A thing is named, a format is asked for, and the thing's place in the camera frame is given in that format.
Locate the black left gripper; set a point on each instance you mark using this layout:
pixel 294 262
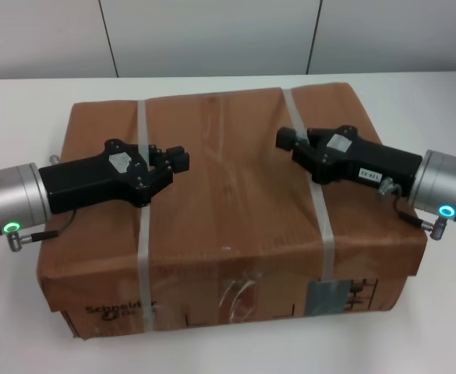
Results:
pixel 83 183

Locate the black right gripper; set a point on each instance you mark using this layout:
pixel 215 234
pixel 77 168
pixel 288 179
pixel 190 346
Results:
pixel 375 163

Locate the brown cardboard box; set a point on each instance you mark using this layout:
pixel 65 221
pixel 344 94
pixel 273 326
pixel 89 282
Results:
pixel 231 202

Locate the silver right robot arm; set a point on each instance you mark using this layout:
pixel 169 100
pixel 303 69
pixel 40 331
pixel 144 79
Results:
pixel 442 179

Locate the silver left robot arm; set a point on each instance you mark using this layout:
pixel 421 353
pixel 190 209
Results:
pixel 17 195

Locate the small silver connector stub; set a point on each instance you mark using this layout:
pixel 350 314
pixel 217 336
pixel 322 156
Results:
pixel 55 159

